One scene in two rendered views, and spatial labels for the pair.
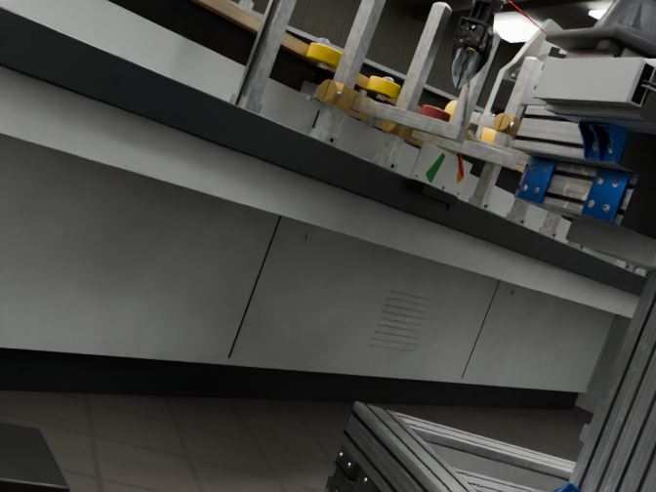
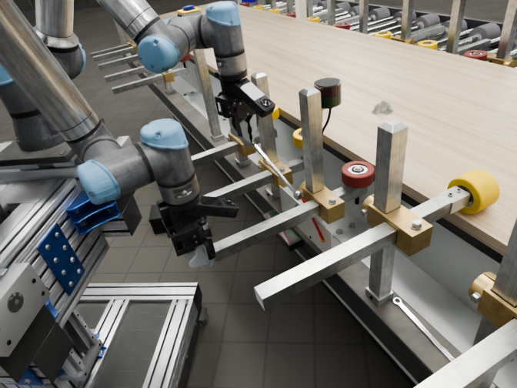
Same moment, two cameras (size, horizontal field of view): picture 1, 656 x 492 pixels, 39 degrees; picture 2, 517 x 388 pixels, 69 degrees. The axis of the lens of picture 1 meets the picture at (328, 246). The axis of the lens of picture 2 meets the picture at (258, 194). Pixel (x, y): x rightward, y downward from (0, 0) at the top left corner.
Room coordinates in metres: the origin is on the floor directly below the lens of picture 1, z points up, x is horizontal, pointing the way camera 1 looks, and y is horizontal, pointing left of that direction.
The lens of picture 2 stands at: (2.69, -0.96, 1.45)
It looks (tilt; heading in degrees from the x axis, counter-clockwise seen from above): 36 degrees down; 121
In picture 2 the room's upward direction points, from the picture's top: 10 degrees counter-clockwise
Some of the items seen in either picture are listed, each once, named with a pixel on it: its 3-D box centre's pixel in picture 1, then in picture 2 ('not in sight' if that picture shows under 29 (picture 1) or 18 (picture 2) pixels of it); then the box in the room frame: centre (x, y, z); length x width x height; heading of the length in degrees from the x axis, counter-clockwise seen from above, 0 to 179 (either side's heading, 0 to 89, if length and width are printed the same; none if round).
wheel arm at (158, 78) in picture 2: not in sight; (151, 80); (1.19, 0.60, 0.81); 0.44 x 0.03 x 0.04; 53
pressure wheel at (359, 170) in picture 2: (430, 128); (357, 185); (2.50, -0.15, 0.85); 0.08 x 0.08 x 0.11
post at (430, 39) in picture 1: (408, 99); (268, 149); (2.21, -0.06, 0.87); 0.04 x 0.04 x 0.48; 53
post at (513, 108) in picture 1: (503, 138); (384, 230); (2.61, -0.36, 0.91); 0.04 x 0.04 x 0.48; 53
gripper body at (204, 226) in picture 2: not in sight; (185, 219); (2.23, -0.51, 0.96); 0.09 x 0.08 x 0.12; 53
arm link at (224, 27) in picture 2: not in sight; (224, 29); (2.18, -0.15, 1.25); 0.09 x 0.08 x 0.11; 12
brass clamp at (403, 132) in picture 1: (403, 128); (275, 170); (2.22, -0.07, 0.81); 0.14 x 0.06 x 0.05; 143
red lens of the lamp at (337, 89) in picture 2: not in sight; (327, 87); (2.43, -0.17, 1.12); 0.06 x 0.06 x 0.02
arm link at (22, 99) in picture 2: not in sight; (20, 77); (1.70, -0.38, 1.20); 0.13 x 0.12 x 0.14; 102
